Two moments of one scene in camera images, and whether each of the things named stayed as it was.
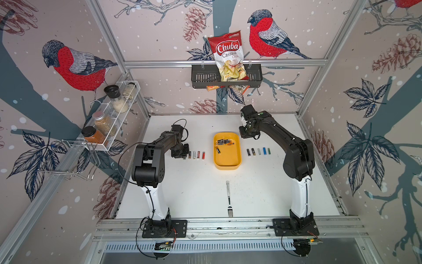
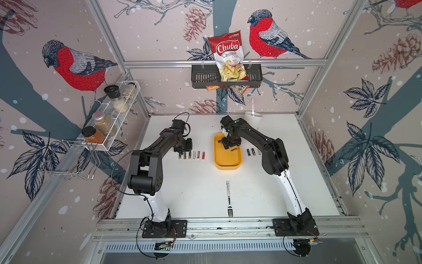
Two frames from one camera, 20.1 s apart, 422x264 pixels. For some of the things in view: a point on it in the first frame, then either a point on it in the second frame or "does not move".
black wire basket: x=207 y=75 does not move
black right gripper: x=243 y=136 -> x=225 y=145
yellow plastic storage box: x=227 y=150 does not move
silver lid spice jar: x=103 y=123 does not move
